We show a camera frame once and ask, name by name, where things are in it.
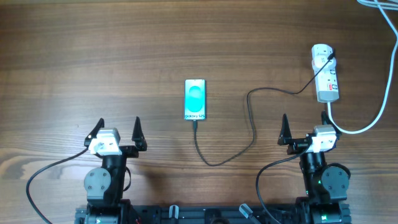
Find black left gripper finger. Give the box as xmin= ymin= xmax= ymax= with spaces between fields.
xmin=131 ymin=116 xmax=147 ymax=151
xmin=84 ymin=118 xmax=104 ymax=147

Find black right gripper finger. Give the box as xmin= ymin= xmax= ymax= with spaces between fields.
xmin=321 ymin=110 xmax=341 ymax=134
xmin=277 ymin=114 xmax=293 ymax=146

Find black USB-C charging cable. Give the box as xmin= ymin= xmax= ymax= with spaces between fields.
xmin=192 ymin=51 xmax=336 ymax=167

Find teal screen smartphone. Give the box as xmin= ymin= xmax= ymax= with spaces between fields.
xmin=184 ymin=79 xmax=206 ymax=120

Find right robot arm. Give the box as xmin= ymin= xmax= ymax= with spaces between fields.
xmin=277 ymin=112 xmax=352 ymax=224

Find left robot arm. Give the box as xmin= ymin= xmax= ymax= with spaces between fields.
xmin=76 ymin=118 xmax=147 ymax=224

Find white USB charger adapter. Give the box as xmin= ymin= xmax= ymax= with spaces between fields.
xmin=312 ymin=55 xmax=336 ymax=72

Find white power strip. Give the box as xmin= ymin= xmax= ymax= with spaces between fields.
xmin=312 ymin=44 xmax=339 ymax=103

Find white power strip cord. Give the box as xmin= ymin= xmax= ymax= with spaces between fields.
xmin=326 ymin=0 xmax=398 ymax=135

